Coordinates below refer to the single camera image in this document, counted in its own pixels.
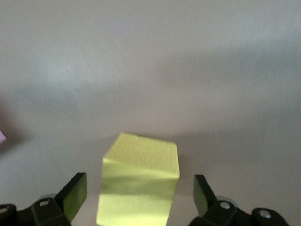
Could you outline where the yellow foam cube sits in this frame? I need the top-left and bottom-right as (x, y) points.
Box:
(96, 131), (181, 226)

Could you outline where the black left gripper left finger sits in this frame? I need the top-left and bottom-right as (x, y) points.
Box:
(0, 172), (88, 226)

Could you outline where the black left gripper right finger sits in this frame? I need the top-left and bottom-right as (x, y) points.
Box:
(189, 174), (289, 226)

